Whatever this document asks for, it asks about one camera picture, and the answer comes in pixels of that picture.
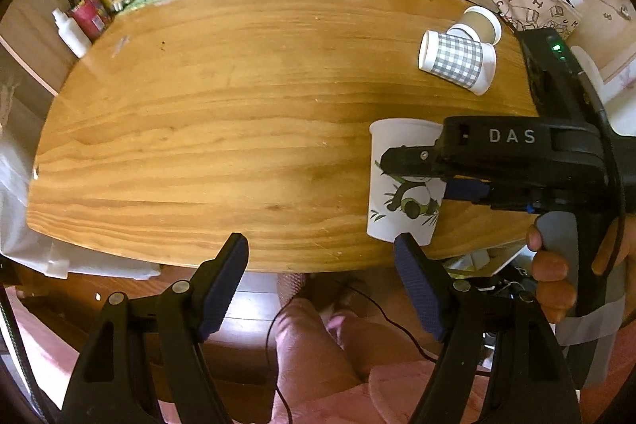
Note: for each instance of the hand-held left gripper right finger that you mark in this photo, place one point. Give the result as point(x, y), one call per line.
point(420, 286)

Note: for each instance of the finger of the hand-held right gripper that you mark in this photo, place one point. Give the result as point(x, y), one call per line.
point(408, 159)
point(464, 190)

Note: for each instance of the plain white cup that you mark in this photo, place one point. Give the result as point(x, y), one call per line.
point(484, 24)

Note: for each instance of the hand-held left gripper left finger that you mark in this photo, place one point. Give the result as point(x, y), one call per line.
point(226, 286)

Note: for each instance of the white plastic bottle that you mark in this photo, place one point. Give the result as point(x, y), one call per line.
point(72, 34)

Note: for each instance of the person's right hand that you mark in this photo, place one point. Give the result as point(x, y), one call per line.
point(549, 272)

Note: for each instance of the white panda print cup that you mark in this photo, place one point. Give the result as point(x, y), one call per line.
point(397, 190)

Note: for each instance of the red box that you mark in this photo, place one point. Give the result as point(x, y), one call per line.
point(92, 14)

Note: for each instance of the white cloth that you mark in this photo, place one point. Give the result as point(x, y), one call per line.
point(20, 215)

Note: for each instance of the grey checkered white cup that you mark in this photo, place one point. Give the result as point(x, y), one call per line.
point(454, 59)

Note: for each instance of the person's legs in pink pants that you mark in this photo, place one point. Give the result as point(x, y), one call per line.
point(318, 364)

